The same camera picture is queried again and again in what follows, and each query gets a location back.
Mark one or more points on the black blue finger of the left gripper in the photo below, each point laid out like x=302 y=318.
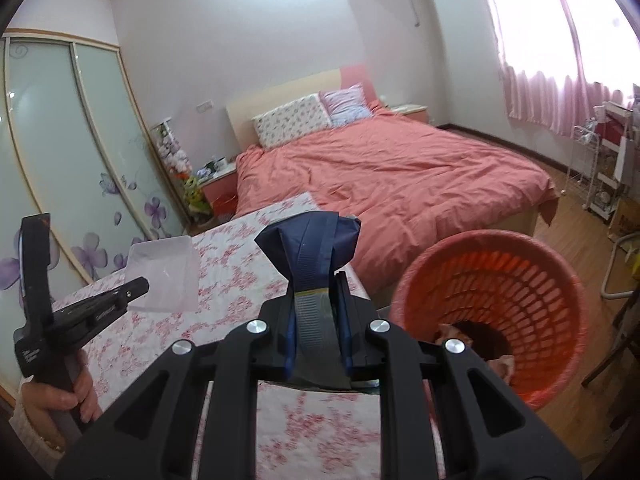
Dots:
x=111 y=302

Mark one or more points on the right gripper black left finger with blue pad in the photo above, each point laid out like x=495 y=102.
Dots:
x=192 y=412

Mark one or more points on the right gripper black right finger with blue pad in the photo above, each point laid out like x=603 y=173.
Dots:
x=444 y=413

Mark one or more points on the dark blue plastic bag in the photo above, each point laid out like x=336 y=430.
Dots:
x=310 y=250

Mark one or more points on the red woven cloth rag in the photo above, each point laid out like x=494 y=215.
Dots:
x=485 y=341

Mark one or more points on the person's left hand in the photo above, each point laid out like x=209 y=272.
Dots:
x=32 y=420

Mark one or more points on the red plastic laundry basket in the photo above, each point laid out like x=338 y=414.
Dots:
x=512 y=283

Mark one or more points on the white shelf with plush toys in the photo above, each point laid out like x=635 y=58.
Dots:
x=180 y=172

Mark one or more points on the pink floral table cloth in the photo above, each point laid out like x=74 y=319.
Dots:
x=299 y=434

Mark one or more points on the frosted glass floral wardrobe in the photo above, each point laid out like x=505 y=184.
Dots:
x=73 y=145

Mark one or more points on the pink left nightstand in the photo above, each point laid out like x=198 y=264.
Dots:
x=221 y=194

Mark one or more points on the pink nightstand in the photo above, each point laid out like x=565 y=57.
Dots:
x=419 y=113
x=221 y=194

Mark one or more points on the coral pink bed duvet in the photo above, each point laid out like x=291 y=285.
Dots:
x=409 y=183

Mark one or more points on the white floral pillow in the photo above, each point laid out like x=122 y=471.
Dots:
x=291 y=121

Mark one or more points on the pink striped pillow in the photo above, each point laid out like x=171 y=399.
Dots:
x=345 y=106

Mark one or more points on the pink right nightstand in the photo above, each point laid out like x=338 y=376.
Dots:
x=419 y=113

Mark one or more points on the pink sheer window curtain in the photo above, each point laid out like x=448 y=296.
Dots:
x=561 y=58

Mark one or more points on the white wire rack trolley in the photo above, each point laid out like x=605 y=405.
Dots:
x=590 y=173

